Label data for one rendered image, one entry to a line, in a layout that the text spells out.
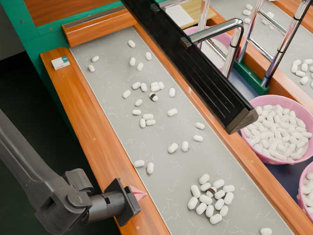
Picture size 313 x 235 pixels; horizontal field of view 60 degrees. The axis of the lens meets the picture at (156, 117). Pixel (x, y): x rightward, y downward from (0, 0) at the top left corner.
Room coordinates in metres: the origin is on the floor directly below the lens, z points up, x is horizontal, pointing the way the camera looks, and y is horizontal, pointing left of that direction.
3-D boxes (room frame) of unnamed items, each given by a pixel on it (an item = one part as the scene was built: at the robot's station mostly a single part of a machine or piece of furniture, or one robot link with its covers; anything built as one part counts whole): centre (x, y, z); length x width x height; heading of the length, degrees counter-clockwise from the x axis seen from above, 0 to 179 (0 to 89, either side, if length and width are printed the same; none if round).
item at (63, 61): (0.76, 0.38, 0.77); 0.06 x 0.04 x 0.02; 119
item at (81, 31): (0.93, 0.23, 0.83); 0.30 x 0.06 x 0.07; 119
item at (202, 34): (0.61, -0.11, 0.90); 0.20 x 0.19 x 0.45; 29
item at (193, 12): (1.05, -0.09, 0.77); 0.33 x 0.15 x 0.01; 119
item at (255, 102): (0.48, -0.41, 0.72); 0.27 x 0.27 x 0.10
